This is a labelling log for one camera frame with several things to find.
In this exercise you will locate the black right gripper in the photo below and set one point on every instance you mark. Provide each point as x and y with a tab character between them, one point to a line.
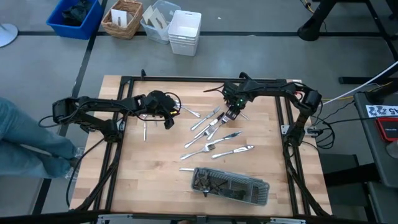
236	93

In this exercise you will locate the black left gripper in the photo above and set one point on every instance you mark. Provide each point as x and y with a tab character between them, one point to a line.
158	102

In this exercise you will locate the silver cutlery piece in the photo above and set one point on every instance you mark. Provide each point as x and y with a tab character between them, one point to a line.
244	116

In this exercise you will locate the grey plastic cutlery basket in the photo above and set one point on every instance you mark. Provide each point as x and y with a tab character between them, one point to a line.
261	193

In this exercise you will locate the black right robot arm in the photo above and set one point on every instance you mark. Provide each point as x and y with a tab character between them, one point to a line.
273	88

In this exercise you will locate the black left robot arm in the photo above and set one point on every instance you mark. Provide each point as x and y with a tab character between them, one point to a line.
93	104

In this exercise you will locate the clear plastic bin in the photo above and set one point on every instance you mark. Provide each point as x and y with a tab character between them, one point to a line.
155	35

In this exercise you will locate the white plastic bin stack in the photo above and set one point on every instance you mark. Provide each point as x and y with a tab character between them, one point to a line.
185	31

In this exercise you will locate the wicker basket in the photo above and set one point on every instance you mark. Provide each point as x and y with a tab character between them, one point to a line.
124	29

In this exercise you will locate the white card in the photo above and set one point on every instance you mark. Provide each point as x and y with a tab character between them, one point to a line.
119	17

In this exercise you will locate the black stand foot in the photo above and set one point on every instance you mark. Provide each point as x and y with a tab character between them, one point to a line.
314	28

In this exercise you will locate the blue plastic bin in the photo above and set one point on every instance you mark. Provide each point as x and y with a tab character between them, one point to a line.
77	32

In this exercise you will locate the dark grey side desk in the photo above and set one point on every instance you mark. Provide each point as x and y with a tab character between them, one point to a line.
367	140

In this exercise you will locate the black cloth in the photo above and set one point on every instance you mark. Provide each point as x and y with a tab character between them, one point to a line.
76	14

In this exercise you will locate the person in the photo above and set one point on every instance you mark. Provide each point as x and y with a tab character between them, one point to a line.
25	133

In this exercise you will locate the white number label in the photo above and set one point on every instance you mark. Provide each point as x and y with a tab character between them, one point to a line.
381	111

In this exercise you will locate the red flat device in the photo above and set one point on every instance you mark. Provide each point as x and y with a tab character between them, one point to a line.
388	129

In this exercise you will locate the clear round object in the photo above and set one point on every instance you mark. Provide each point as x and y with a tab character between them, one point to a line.
393	149

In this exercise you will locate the round white floor base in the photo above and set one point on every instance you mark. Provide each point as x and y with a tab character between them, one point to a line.
6	34

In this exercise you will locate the black aluminium table frame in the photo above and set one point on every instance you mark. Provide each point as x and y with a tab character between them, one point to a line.
202	79

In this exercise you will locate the black desk leg frame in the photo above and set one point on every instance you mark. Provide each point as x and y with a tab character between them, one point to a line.
357	80

